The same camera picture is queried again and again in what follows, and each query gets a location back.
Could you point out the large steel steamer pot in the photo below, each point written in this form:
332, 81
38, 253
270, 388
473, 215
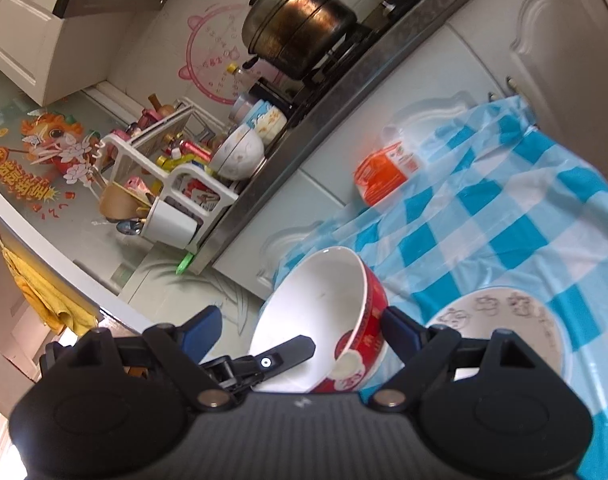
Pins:
293, 36

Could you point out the white upper cabinet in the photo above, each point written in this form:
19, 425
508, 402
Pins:
50, 57

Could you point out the blue white bowl on counter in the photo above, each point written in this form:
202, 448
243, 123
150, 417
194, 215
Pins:
266, 119

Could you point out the red dragon window sticker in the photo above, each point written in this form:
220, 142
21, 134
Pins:
45, 163

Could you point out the dark sauce bottle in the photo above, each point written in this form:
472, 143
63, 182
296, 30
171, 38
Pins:
261, 88

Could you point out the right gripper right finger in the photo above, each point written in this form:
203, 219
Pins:
425, 352

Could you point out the yellow cloth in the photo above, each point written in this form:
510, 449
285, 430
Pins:
54, 308

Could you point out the gas stove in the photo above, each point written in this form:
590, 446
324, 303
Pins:
336, 62

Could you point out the white ceramic bowl on counter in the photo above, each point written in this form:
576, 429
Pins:
240, 155

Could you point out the pink round wall sticker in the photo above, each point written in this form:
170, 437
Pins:
214, 42

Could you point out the red white bowl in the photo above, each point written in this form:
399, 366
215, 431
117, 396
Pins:
333, 298

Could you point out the blue white checkered tablecloth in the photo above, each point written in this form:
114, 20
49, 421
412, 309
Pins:
495, 202

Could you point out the white plate cartoon print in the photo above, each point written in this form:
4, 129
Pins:
479, 313

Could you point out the green clip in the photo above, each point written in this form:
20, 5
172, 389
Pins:
184, 264

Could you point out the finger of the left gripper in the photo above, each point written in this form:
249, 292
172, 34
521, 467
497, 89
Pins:
242, 374

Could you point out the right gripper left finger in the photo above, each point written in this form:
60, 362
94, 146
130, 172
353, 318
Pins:
179, 350

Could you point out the orange plastic package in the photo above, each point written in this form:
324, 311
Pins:
383, 171

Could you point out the white utensil rack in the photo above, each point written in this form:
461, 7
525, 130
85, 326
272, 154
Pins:
174, 219

